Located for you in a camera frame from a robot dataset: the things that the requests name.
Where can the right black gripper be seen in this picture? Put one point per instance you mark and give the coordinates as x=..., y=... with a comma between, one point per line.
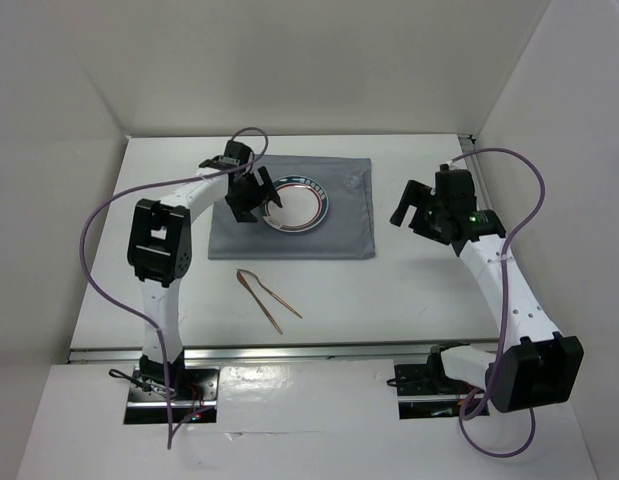
x=414, y=192

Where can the white plate green red rim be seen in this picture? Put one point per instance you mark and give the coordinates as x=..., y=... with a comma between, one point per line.
x=305, y=205

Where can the grey cloth placemat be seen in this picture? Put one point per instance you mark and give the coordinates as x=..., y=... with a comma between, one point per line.
x=347, y=233

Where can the front aluminium rail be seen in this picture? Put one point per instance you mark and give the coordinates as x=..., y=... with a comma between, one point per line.
x=268, y=353

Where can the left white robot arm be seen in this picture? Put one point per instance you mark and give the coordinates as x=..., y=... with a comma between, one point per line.
x=160, y=249

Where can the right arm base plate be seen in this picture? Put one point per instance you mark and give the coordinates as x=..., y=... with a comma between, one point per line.
x=421, y=396

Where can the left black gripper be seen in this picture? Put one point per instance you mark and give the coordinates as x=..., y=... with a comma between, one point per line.
x=260, y=195

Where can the clear plastic cup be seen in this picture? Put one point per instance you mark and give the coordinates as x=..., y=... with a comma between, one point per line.
x=353, y=182

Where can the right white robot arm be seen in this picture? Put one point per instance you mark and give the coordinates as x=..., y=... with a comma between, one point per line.
x=534, y=364

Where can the right side aluminium rail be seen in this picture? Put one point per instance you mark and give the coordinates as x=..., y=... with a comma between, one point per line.
x=472, y=162

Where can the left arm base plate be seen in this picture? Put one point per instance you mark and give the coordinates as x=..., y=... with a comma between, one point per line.
x=194, y=402

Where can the aluminium rail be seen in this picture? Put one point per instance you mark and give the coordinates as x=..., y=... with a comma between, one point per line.
x=268, y=353
x=472, y=162

